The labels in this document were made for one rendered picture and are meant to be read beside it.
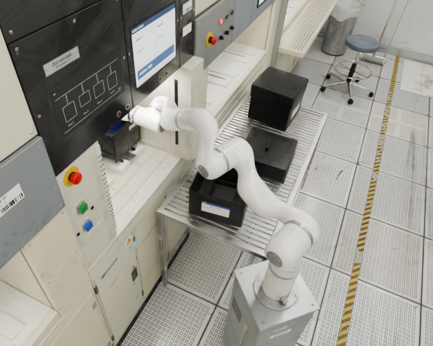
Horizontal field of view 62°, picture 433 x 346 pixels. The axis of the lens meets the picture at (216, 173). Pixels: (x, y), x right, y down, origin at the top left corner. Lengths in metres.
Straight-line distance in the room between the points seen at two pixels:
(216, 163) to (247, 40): 1.97
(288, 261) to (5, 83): 0.94
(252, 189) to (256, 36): 1.96
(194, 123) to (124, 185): 0.63
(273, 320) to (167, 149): 1.00
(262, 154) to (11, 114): 1.38
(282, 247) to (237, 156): 0.36
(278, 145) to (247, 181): 0.84
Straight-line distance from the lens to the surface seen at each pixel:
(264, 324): 1.56
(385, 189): 3.42
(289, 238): 1.25
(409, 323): 2.73
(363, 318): 2.61
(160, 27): 1.40
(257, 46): 3.09
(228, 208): 1.69
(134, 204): 1.72
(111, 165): 1.88
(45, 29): 0.98
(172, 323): 2.35
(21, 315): 1.56
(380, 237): 3.03
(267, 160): 1.98
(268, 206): 1.28
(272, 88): 2.29
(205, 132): 1.29
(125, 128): 1.77
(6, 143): 0.98
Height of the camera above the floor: 2.17
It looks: 45 degrees down
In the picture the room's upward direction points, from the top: 5 degrees clockwise
